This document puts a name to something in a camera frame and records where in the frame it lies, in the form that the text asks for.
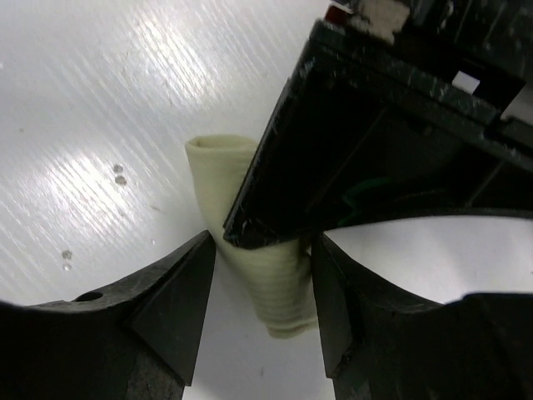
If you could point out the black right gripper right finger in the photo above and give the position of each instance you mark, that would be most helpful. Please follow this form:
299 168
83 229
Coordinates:
381 342

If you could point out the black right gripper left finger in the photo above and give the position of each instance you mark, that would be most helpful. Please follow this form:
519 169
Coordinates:
137 338

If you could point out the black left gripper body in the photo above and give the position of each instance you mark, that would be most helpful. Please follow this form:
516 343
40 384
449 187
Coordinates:
427 69

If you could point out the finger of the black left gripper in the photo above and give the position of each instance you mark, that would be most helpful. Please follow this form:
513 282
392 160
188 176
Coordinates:
301 182

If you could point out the cream yellow sock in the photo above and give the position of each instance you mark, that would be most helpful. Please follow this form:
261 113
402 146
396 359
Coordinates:
277 277

